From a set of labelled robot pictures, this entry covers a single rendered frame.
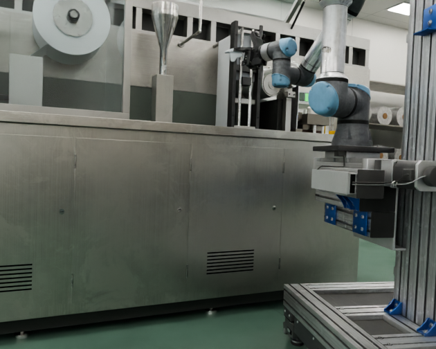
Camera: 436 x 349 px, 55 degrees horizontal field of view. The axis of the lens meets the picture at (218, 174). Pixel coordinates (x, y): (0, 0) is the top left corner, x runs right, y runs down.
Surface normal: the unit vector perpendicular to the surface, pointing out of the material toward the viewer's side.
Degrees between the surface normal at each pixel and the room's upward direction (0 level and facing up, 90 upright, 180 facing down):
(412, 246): 90
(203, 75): 90
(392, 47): 90
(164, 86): 90
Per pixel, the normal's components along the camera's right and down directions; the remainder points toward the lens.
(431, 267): -0.98, -0.03
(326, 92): -0.80, 0.12
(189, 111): 0.41, 0.05
